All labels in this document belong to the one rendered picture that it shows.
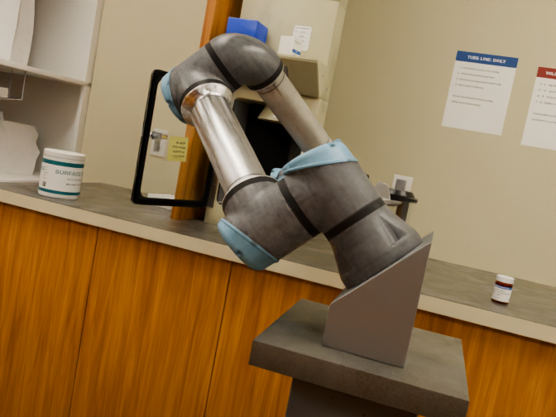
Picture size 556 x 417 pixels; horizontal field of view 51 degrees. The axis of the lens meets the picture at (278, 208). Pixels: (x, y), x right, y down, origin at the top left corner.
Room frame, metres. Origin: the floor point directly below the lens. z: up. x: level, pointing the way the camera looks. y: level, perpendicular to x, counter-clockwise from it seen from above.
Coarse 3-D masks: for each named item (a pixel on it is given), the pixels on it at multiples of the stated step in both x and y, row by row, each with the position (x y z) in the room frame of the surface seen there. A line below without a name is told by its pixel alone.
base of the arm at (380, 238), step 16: (368, 208) 0.93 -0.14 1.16; (384, 208) 0.95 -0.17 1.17; (352, 224) 0.93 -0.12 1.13; (368, 224) 0.92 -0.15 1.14; (384, 224) 0.93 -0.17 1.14; (400, 224) 0.94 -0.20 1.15; (336, 240) 0.94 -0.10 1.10; (352, 240) 0.92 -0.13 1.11; (368, 240) 0.91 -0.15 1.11; (384, 240) 0.91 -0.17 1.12; (400, 240) 0.91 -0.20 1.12; (416, 240) 0.93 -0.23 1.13; (336, 256) 0.96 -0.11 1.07; (352, 256) 0.92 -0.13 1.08; (368, 256) 0.90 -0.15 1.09; (384, 256) 0.90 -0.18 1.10; (400, 256) 0.90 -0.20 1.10; (352, 272) 0.92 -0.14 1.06; (368, 272) 0.90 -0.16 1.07
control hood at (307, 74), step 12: (288, 60) 1.77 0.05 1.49; (300, 60) 1.76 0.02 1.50; (312, 60) 1.75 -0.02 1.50; (288, 72) 1.80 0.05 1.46; (300, 72) 1.79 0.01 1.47; (312, 72) 1.77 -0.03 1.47; (324, 72) 1.84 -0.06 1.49; (300, 84) 1.82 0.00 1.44; (312, 84) 1.80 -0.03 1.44; (312, 96) 1.85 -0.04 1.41
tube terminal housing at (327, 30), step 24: (264, 0) 1.92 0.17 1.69; (288, 0) 1.90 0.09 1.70; (312, 0) 1.88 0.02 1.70; (264, 24) 1.92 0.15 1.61; (288, 24) 1.89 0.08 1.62; (312, 24) 1.87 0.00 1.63; (336, 24) 1.87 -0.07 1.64; (312, 48) 1.87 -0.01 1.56; (336, 48) 1.92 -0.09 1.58; (240, 96) 1.93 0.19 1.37; (216, 192) 1.94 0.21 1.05; (216, 216) 1.93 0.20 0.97
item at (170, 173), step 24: (144, 120) 1.69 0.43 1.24; (168, 120) 1.75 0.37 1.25; (168, 144) 1.76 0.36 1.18; (192, 144) 1.84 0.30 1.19; (144, 168) 1.70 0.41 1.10; (168, 168) 1.77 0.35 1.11; (192, 168) 1.85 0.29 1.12; (144, 192) 1.71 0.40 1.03; (168, 192) 1.79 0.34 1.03; (192, 192) 1.86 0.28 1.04
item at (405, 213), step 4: (396, 196) 1.56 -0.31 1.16; (400, 196) 1.55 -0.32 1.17; (396, 200) 1.56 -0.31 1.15; (400, 200) 1.55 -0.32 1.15; (400, 204) 1.56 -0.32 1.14; (404, 204) 1.56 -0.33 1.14; (408, 204) 1.57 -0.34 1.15; (412, 204) 1.58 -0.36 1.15; (392, 208) 1.56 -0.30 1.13; (396, 208) 1.56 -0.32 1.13; (400, 208) 1.56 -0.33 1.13; (404, 208) 1.56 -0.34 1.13; (408, 208) 1.57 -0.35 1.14; (412, 208) 1.59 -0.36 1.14; (396, 212) 1.56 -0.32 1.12; (400, 212) 1.56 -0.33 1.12; (404, 212) 1.56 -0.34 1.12; (408, 212) 1.57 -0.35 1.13; (400, 216) 1.56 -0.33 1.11; (404, 216) 1.57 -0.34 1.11; (408, 216) 1.57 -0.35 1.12; (404, 220) 1.57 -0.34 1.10; (408, 220) 1.58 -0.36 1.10
